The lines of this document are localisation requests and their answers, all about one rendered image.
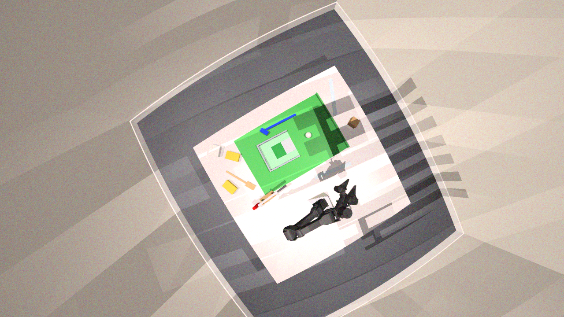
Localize brown cube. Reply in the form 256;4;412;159
347;117;360;128

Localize yellow rectangular block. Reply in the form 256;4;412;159
222;180;238;194
225;151;240;162

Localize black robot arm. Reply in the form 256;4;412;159
283;196;359;241

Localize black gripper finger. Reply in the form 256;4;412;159
338;179;349;190
348;185;357;198

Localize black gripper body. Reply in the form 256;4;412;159
334;185;350;207

